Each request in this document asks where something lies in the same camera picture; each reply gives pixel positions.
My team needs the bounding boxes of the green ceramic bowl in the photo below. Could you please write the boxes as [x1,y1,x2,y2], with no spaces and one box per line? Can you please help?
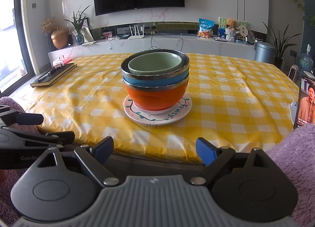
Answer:
[128,52,183,75]

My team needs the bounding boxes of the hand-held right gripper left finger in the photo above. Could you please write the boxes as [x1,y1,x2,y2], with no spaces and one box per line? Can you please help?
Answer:
[37,136,121,188]

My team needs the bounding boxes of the gold vase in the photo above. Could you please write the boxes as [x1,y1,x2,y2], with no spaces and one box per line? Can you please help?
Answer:
[50,28,69,50]

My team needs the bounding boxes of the white router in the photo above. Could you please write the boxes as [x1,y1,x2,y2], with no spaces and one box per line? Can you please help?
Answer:
[128,24,145,40]

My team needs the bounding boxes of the person's purple fleece clothing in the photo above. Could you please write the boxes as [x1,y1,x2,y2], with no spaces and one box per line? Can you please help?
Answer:
[266,124,315,219]

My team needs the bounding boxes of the leafy green shelf plant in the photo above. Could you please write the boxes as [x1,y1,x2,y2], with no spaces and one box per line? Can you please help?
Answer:
[301,14,315,27]

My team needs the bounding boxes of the person's left forearm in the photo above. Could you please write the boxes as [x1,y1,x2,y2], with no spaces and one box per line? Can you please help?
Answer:
[0,96,41,218]

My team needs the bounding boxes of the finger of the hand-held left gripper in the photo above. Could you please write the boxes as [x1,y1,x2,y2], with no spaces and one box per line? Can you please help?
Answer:
[0,129,75,150]
[0,110,44,127]

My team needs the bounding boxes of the clear glass plate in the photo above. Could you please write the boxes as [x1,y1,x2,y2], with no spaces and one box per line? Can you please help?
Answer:
[134,119,178,128]

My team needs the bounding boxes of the green plant in blue vase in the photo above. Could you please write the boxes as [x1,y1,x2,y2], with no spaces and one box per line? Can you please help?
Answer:
[64,5,91,45]

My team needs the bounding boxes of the pink box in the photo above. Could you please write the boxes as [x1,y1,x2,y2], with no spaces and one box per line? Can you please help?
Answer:
[53,55,74,66]

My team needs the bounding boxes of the orange steel bowl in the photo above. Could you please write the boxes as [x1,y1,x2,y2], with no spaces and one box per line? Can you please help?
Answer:
[123,76,189,114]

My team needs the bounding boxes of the white phone stand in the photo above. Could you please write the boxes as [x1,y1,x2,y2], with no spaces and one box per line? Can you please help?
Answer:
[288,100,299,125]

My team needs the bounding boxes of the black notebook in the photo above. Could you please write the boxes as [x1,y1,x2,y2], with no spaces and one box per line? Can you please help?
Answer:
[31,63,78,88]

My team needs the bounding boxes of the white paper bag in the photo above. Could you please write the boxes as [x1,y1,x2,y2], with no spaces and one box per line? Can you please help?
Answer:
[81,27,94,43]

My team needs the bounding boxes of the round hand fan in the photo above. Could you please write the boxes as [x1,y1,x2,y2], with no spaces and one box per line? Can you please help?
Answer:
[238,25,246,43]

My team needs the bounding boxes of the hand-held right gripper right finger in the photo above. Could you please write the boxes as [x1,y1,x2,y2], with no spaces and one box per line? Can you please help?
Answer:
[189,137,274,185]

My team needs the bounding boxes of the blue snack bag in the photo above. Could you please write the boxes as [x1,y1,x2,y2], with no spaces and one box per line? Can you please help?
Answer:
[197,18,215,39]

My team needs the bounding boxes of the black pen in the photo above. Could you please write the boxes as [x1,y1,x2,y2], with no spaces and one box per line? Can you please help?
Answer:
[37,70,59,81]

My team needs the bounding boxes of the white painted plate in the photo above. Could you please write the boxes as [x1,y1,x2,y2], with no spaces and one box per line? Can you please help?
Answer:
[123,93,192,125]

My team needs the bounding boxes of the blue water bottle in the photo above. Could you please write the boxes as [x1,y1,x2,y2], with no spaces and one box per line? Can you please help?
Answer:
[298,44,314,69]

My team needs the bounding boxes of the teddy bear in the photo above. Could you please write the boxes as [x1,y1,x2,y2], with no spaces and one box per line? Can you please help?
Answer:
[225,19,237,42]

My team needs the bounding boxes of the green painted canvas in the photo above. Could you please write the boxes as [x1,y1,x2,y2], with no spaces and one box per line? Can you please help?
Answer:
[218,17,247,39]

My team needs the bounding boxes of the yellow checked tablecloth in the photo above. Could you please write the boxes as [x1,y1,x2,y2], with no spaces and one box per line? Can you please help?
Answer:
[25,52,299,166]

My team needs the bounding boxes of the long-leaved potted plant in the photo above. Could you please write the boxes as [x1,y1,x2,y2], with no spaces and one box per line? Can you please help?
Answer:
[262,22,299,69]

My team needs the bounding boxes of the black cable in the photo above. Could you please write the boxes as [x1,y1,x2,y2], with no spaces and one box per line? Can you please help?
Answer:
[148,29,184,52]

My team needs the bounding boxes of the white marble console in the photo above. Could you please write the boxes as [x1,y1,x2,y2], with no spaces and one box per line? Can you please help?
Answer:
[48,34,256,61]

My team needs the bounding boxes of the glass sliding door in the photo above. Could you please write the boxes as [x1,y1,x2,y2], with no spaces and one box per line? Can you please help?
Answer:
[0,0,37,95]

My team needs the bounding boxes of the dried flowers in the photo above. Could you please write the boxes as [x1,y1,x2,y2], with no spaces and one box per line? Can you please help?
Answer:
[41,18,58,36]

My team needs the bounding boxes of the grey trash can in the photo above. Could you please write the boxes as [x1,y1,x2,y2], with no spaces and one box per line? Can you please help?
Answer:
[254,41,276,64]

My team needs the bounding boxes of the smartphone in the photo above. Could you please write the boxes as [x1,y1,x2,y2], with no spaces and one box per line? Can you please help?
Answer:
[293,75,315,131]

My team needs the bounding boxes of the blue steel bowl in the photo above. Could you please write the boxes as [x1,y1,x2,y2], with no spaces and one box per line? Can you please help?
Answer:
[121,49,190,87]

